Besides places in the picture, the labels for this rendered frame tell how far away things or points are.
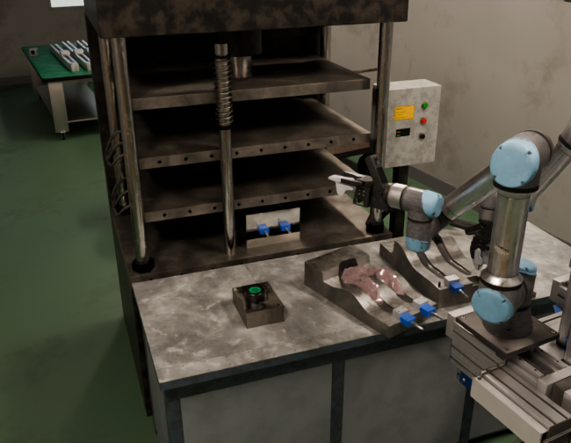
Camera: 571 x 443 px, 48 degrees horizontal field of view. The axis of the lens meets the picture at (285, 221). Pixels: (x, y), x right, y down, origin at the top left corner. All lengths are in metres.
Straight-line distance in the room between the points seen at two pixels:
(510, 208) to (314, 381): 1.10
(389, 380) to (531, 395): 0.81
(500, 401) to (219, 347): 0.98
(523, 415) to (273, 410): 0.98
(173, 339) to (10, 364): 1.65
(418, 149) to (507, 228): 1.59
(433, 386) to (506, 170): 1.33
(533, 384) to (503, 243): 0.45
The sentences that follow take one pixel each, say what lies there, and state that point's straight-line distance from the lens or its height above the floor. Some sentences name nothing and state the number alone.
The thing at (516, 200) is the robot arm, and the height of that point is 1.53.
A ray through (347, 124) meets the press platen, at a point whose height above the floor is 1.29.
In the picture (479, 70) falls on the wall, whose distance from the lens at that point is 5.41.
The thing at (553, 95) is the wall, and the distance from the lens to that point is 4.91.
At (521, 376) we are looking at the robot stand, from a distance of 2.07.
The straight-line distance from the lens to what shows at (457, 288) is 2.57.
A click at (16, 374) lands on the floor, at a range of 3.82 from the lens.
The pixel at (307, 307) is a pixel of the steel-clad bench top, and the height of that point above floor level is 0.80.
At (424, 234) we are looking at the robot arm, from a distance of 1.94.
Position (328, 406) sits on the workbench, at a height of 0.47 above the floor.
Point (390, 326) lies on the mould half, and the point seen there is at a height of 0.85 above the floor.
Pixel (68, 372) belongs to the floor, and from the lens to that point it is 3.73.
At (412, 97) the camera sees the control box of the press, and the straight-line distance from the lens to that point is 3.23.
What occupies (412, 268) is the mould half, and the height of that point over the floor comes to 0.88.
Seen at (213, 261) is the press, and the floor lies 0.78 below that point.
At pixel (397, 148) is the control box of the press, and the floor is 1.17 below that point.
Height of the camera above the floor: 2.17
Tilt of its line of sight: 25 degrees down
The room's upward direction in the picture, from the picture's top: straight up
